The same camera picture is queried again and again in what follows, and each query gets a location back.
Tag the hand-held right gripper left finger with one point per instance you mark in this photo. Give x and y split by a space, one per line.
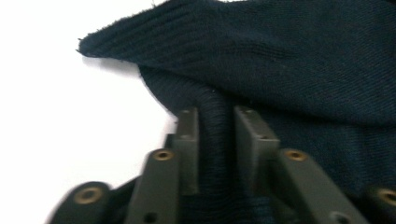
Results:
186 149

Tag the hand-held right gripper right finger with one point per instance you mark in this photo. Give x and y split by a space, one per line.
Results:
255 146

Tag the dark navy knit vest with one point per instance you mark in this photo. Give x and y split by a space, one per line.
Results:
280 62

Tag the white table cover board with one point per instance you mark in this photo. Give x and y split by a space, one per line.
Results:
62 109

